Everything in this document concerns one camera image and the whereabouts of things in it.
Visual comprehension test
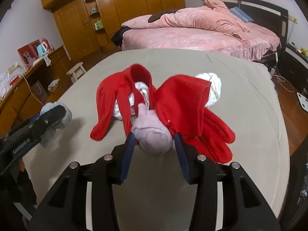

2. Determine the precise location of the light blue sock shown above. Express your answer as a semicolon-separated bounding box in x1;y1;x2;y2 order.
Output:
39;102;73;149

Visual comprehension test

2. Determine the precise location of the pink grey sock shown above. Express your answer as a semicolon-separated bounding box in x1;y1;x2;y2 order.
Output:
131;103;172;155

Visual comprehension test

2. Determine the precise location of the black trash bin with bag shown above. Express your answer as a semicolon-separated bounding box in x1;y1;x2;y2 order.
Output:
280;147;307;230

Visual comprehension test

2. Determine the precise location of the wooden side desk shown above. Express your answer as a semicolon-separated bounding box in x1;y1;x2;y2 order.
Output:
1;46;73;136

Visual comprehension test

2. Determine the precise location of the red glove right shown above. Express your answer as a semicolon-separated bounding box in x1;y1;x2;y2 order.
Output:
153;74;235;164

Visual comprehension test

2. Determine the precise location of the red glove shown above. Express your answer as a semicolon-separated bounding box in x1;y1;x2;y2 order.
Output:
90;64;157;141
153;74;235;164

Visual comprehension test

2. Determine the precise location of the white sock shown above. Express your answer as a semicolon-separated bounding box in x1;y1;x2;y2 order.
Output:
195;73;222;108

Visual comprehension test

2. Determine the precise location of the red glove left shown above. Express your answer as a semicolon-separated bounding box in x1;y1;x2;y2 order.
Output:
90;64;157;141

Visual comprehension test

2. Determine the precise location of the red picture box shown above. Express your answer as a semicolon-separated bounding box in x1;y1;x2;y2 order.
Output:
17;40;41;67

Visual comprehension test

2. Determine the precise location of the small white stool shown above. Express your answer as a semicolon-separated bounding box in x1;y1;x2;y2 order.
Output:
66;62;87;84

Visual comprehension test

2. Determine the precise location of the light blue kettle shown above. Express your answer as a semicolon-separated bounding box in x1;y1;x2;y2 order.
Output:
37;42;50;57

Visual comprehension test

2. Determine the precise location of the white bathroom scale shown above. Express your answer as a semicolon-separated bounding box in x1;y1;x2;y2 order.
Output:
296;92;308;112

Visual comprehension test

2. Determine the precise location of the black clothing on bed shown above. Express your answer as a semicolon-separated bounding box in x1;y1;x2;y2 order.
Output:
111;27;131;48

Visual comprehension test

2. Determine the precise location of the dark bedside table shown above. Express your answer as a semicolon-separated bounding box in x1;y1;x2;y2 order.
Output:
279;47;307;95

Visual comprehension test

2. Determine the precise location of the pink bed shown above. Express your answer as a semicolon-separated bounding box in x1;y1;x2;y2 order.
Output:
122;23;281;61

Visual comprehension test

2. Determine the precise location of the wooden wardrobe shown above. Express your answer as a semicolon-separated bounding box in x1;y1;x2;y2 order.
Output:
41;0;185;62

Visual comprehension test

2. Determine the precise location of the pink duvet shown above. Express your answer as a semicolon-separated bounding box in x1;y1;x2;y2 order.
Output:
122;0;250;40

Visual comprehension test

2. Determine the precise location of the yellow plush toy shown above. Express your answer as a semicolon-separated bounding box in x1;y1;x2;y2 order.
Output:
300;48;308;56

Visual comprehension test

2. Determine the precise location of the blue pillow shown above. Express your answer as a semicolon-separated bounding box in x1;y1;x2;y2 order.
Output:
229;7;254;23

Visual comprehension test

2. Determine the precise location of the dark wooden headboard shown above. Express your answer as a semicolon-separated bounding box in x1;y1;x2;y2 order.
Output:
221;0;289;49

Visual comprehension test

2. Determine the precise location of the white charging cable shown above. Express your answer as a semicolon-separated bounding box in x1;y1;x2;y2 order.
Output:
270;51;295;94

